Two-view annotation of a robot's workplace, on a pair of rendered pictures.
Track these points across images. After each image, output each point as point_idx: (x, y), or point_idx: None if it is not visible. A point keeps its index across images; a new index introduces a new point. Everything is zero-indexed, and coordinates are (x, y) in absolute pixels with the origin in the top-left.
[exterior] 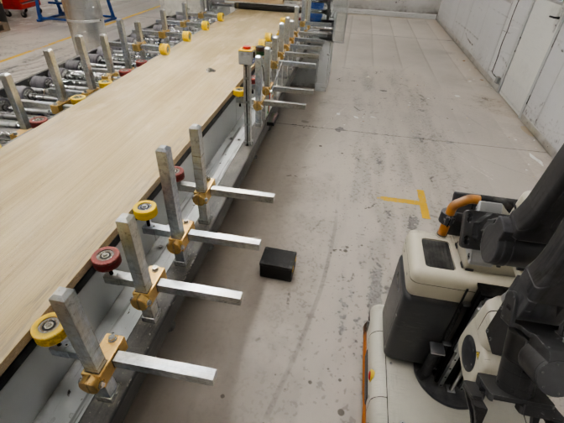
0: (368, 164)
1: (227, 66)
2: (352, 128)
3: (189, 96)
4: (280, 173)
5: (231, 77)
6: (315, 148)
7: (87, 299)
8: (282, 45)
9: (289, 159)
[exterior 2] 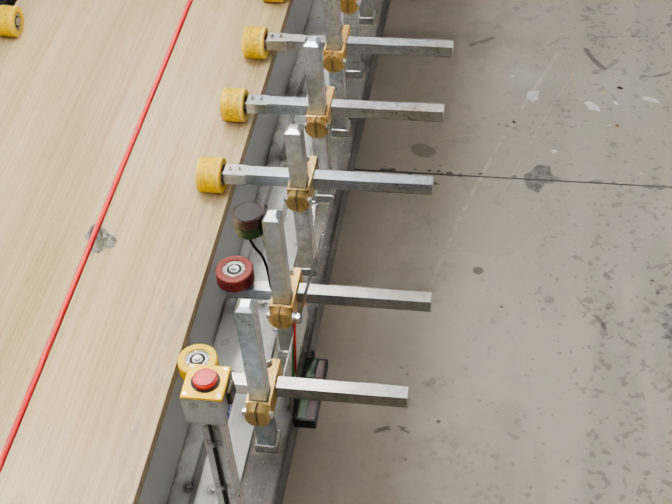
0: (637, 344)
1: (150, 201)
2: (582, 169)
3: (46, 423)
4: (355, 420)
5: (167, 277)
6: (461, 287)
7: None
8: (320, 99)
9: (379, 347)
